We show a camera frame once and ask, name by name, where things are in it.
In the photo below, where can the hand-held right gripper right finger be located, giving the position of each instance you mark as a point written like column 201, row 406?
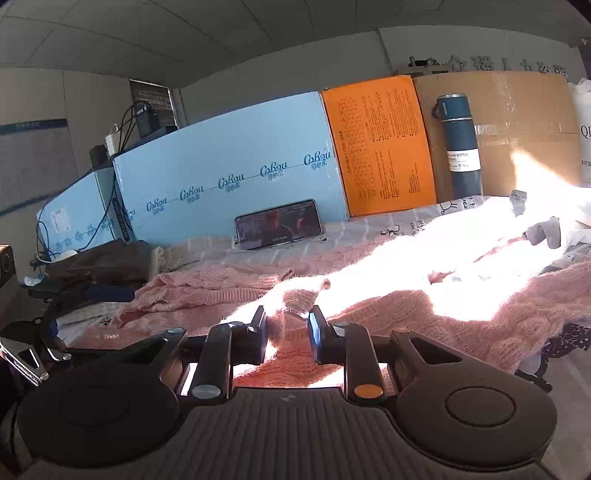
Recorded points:
column 314, row 334

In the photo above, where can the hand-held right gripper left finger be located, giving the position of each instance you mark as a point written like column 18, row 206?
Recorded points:
column 264, row 337

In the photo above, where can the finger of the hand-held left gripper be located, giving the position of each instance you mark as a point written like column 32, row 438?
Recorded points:
column 111, row 294
column 54, row 333

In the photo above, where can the pink knit sweater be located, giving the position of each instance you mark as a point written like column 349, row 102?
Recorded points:
column 415, row 318

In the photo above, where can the brown leather bag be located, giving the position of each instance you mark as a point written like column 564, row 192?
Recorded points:
column 101, row 261

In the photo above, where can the brown device with round lens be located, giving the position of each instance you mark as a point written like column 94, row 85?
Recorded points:
column 7, row 265

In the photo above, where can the light blue cardboard box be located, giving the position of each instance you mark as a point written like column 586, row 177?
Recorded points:
column 74, row 217
column 221, row 152

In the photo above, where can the smartphone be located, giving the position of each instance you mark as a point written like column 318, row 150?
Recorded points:
column 277, row 226

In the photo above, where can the white power strip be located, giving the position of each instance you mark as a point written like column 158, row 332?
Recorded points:
column 112, row 144

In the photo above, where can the black power adapter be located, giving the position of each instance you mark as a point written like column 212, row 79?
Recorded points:
column 147, row 120

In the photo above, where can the orange cardboard box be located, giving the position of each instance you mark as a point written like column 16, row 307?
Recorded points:
column 378, row 147

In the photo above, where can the blue vacuum bottle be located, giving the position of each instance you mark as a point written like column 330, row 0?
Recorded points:
column 459, row 138

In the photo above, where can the grey cloth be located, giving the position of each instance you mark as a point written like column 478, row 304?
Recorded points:
column 545, row 233

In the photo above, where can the dark patterned cloth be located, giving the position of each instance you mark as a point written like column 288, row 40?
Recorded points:
column 570, row 339

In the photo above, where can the brown cardboard box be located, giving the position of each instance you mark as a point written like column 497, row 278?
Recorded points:
column 521, row 120

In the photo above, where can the white tote bag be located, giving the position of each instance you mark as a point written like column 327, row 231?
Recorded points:
column 582, row 134

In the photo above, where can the grey wall notice board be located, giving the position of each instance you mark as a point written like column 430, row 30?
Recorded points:
column 32, row 166

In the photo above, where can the dark wall poster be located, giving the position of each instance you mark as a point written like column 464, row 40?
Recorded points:
column 152, row 99

